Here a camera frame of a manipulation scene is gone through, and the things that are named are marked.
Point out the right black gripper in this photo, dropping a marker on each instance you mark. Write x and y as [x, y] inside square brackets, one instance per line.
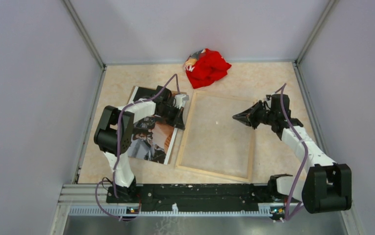
[248, 117]

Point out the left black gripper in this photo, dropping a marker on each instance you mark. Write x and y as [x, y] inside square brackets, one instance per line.
[177, 121]

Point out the light wooden picture frame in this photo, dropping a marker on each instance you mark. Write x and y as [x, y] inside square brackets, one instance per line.
[213, 172]

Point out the printed photo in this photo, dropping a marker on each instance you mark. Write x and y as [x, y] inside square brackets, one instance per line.
[152, 139]

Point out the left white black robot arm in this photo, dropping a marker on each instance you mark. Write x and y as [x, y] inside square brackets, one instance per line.
[113, 137]

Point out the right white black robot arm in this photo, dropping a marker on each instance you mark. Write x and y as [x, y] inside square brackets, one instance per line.
[321, 184]

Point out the crumpled red cloth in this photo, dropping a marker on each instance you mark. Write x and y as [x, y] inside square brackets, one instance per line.
[204, 67]

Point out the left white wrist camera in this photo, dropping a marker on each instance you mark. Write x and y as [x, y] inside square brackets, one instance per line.
[180, 100]

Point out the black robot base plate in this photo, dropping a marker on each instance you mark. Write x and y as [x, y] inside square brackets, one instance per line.
[196, 197]

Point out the aluminium rail with cable duct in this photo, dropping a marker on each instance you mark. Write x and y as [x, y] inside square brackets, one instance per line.
[82, 209]

